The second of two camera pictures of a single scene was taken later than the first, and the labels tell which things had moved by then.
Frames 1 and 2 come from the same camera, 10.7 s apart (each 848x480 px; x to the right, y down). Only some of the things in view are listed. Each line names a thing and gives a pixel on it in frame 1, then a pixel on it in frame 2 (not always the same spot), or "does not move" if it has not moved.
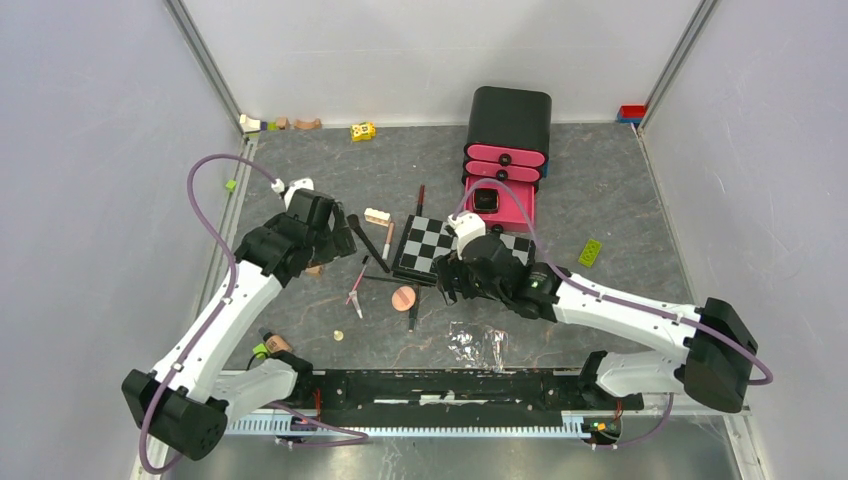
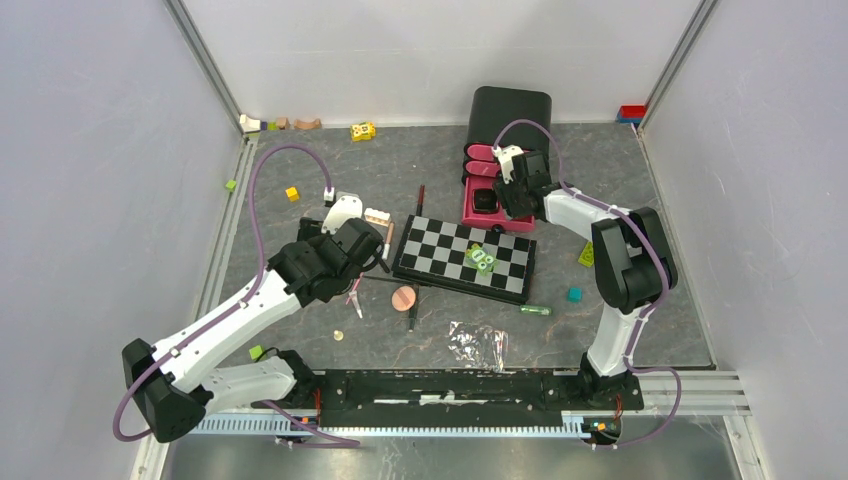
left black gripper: [338, 243] → [308, 228]
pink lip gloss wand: [353, 297] does not move
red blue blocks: [631, 113] does not move
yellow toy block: [364, 131] does not move
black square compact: [486, 200] does not move
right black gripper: [449, 268] → [504, 190]
